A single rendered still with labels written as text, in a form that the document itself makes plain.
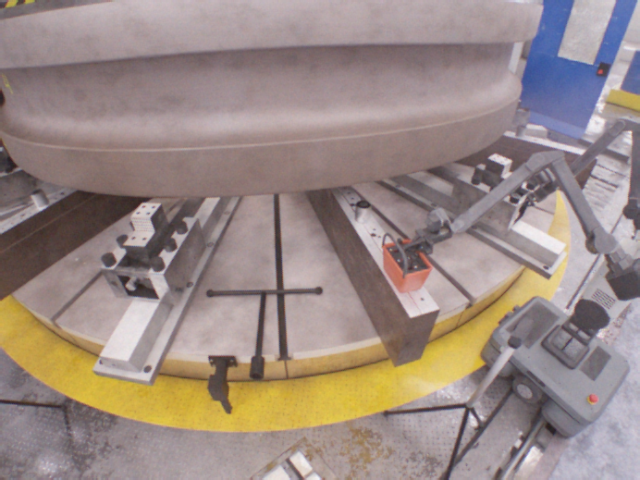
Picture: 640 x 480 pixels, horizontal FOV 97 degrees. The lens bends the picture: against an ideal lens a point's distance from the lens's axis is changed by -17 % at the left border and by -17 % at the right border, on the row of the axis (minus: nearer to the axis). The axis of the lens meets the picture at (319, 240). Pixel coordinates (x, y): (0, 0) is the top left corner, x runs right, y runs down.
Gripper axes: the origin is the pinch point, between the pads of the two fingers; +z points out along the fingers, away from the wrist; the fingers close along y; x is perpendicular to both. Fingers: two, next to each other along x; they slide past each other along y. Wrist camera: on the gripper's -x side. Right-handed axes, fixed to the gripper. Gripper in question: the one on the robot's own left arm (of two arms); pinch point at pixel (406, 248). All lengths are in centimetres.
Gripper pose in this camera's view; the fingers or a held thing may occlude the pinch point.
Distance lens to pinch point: 134.8
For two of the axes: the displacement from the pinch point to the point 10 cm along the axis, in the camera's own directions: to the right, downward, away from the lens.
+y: 3.0, 6.1, -7.4
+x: 2.1, 7.1, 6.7
